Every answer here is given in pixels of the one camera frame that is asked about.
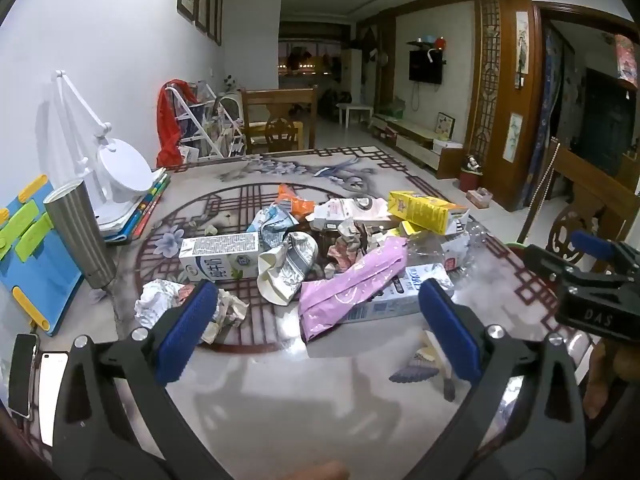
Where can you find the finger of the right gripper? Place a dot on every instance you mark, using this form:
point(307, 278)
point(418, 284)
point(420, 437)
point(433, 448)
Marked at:
point(589, 244)
point(550, 267)

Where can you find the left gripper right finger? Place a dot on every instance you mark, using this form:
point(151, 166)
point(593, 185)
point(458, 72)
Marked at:
point(522, 418)

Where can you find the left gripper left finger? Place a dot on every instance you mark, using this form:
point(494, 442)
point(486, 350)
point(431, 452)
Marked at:
point(115, 418)

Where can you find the clear plastic bottle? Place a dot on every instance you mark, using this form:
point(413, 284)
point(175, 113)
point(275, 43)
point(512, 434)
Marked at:
point(457, 253)

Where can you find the white paper ball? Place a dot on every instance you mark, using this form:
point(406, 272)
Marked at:
point(213, 309)

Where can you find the yellow medicine box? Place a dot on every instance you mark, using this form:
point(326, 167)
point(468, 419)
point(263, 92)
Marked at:
point(428, 212)

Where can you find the blue white toothpaste box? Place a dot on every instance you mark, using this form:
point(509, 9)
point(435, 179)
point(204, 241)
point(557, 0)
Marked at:
point(400, 296)

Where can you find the white milk carton box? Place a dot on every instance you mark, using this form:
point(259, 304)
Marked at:
point(220, 257)

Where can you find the red grey paper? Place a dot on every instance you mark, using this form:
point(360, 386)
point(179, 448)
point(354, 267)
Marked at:
point(354, 241)

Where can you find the patterned paper cup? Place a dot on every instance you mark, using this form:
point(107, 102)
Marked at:
point(282, 270)

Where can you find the pink plastic wrapper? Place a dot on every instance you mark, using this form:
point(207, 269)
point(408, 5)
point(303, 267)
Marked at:
point(324, 303)

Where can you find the pink white carton box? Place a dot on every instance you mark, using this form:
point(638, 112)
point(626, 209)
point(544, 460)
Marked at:
point(365, 210)

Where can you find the orange snack bag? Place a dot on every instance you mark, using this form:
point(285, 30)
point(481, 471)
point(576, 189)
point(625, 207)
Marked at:
point(290, 202)

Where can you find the blue white snack wrapper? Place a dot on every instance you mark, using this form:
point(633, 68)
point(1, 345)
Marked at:
point(271, 224)

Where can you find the red green trash bin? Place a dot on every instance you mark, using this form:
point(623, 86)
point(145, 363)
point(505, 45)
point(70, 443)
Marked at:
point(517, 248)

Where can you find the person's right hand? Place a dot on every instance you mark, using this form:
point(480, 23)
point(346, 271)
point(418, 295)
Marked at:
point(608, 360)

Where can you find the carved wooden chair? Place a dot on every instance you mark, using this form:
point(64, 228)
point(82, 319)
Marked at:
point(601, 205)

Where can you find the white smartphone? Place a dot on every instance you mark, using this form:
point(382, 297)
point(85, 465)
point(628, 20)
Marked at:
point(52, 369)

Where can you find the black smartphone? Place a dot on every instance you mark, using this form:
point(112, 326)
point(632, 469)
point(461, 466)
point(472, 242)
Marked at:
point(22, 374)

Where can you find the cardboard tissue box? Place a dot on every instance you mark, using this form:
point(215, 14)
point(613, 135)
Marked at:
point(480, 198)

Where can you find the small red floor bin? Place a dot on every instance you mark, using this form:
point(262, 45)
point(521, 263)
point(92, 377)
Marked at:
point(471, 173)

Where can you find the low tv cabinet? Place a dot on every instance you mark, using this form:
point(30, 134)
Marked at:
point(443, 157)

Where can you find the framed picture on cabinet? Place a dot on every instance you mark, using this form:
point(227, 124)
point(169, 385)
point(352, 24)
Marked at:
point(444, 126)

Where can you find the stack of colourful books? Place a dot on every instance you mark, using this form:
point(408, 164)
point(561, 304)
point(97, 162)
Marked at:
point(120, 230)

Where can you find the steel tumbler cup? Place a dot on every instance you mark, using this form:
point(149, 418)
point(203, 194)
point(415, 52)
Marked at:
point(72, 215)

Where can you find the white desk lamp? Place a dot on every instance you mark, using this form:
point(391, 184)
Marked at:
point(116, 175)

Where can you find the small white side table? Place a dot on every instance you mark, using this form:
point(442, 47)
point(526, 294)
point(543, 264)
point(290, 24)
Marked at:
point(348, 110)

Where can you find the red cloth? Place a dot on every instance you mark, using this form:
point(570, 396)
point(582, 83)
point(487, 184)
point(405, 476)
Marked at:
point(167, 127)

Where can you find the white magazine rack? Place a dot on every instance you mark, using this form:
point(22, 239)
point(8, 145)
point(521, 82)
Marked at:
point(210, 125)

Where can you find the far wooden chair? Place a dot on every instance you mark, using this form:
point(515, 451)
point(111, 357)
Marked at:
point(281, 131)

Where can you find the wall mounted television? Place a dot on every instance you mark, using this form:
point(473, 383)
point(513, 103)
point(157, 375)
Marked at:
point(426, 66)

